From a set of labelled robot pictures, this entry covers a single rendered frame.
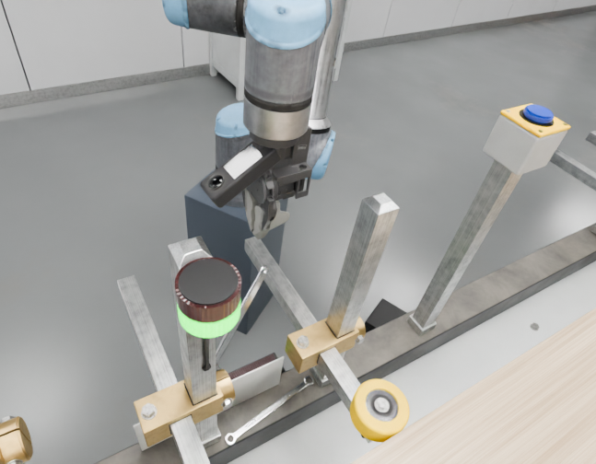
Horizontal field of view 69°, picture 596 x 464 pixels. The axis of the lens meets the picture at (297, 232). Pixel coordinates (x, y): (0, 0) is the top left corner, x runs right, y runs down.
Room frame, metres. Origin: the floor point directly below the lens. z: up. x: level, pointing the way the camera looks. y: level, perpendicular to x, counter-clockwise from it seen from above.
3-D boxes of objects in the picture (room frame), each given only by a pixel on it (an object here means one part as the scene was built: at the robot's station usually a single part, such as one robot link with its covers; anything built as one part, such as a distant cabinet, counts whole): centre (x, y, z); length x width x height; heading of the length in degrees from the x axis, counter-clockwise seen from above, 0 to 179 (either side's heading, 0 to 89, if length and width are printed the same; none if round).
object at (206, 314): (0.25, 0.07, 1.16); 0.06 x 0.06 x 0.02
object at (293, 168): (0.53, 0.05, 1.11); 0.09 x 0.08 x 0.12; 128
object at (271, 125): (0.53, 0.06, 1.19); 0.10 x 0.09 x 0.05; 38
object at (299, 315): (0.45, -0.04, 0.84); 0.43 x 0.03 x 0.04; 37
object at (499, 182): (0.59, -0.31, 0.92); 0.05 x 0.04 x 0.45; 127
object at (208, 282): (0.25, 0.07, 1.06); 0.06 x 0.06 x 0.22; 37
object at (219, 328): (0.25, 0.07, 1.13); 0.06 x 0.06 x 0.02
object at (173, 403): (0.27, 0.12, 0.84); 0.13 x 0.06 x 0.05; 127
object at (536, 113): (0.59, -0.31, 1.22); 0.04 x 0.04 x 0.02
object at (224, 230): (1.09, 0.21, 0.30); 0.25 x 0.25 x 0.60; 71
